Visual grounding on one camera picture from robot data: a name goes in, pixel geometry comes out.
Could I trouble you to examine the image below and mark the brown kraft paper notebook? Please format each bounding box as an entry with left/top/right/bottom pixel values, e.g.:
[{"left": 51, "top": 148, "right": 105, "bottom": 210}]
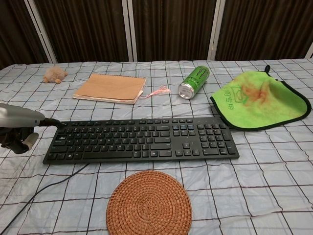
[{"left": 72, "top": 73, "right": 147, "bottom": 105}]

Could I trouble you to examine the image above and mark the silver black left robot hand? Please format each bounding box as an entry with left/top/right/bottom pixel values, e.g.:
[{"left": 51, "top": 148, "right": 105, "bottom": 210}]
[{"left": 0, "top": 103, "right": 62, "bottom": 155}]

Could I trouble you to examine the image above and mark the green microfibre cloth black trim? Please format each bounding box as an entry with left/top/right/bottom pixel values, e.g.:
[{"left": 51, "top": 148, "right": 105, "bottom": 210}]
[{"left": 209, "top": 65, "right": 312, "bottom": 131}]

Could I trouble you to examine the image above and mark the black keyboard cable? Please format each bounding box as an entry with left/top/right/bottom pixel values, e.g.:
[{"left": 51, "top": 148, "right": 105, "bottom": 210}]
[{"left": 0, "top": 163, "right": 88, "bottom": 233}]

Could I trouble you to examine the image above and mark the green energy drink can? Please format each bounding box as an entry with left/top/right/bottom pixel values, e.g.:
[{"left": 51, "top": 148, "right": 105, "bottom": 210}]
[{"left": 178, "top": 65, "right": 210, "bottom": 100}]

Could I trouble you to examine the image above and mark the beige plush toy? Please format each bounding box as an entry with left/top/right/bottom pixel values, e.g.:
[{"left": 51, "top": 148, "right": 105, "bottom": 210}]
[{"left": 43, "top": 66, "right": 68, "bottom": 84}]

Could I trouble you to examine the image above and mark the round woven rattan placemat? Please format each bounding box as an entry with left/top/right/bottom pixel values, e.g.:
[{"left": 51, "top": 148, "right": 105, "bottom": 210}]
[{"left": 106, "top": 170, "right": 192, "bottom": 235}]

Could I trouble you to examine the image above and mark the dark folding screen panel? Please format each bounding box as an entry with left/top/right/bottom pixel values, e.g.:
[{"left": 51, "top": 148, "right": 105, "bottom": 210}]
[
  {"left": 127, "top": 0, "right": 222, "bottom": 62},
  {"left": 0, "top": 0, "right": 48, "bottom": 71},
  {"left": 209, "top": 0, "right": 313, "bottom": 61},
  {"left": 24, "top": 0, "right": 134, "bottom": 63}
]

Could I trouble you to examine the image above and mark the blue checked plastic tablecloth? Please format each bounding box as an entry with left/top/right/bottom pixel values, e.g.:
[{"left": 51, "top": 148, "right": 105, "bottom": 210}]
[{"left": 0, "top": 58, "right": 313, "bottom": 235}]

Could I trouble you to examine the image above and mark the black computer keyboard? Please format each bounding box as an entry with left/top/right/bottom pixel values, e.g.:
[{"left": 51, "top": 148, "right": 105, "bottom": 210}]
[{"left": 43, "top": 117, "right": 241, "bottom": 165}]

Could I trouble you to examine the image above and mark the pink tassel bookmark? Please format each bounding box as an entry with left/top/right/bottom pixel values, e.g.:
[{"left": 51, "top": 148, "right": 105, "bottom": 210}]
[{"left": 146, "top": 86, "right": 172, "bottom": 99}]

